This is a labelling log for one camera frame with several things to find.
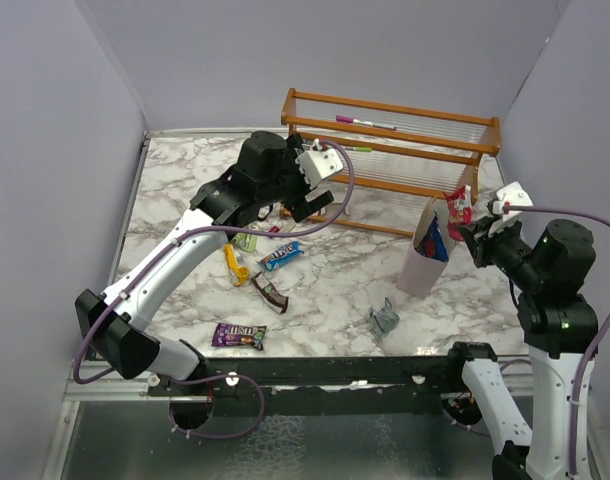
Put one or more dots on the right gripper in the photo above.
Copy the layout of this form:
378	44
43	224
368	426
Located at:
483	242

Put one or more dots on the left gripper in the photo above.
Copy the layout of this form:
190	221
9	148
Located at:
302	208

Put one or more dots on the red candy packet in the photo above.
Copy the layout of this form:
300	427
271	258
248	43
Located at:
460	210

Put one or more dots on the blue Burts chips bag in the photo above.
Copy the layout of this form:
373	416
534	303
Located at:
432	245

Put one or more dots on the white paper bag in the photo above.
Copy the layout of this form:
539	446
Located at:
419	274

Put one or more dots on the green snack packet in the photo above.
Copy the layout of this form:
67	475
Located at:
245	241

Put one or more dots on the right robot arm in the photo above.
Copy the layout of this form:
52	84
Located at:
558	326

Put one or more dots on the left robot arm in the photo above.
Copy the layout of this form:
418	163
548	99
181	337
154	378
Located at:
270	169

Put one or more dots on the small white eraser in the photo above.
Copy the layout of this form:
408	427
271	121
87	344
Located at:
287	227

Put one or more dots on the magenta marker pen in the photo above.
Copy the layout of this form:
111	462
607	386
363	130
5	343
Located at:
352	120

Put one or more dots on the blue M&M's packet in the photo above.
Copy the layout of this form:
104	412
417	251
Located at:
281	256

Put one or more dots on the wooden shelf rack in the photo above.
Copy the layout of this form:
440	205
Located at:
430	153

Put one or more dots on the yellow snack bar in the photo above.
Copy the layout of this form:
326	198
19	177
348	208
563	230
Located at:
238	271

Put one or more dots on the brown chocolate bar wrapper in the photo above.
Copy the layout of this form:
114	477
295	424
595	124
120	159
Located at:
270	293

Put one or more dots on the grey plastic clip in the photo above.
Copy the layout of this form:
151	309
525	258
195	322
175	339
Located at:
383	320

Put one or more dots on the purple M&M's packet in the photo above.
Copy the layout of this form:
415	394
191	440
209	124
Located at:
231	335

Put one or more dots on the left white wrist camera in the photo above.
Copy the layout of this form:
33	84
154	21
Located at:
318	163

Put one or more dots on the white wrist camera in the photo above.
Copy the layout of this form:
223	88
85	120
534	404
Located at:
318	163
502	205

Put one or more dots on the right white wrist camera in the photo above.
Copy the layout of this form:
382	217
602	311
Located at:
502	205

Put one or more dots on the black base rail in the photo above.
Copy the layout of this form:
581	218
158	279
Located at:
317	386

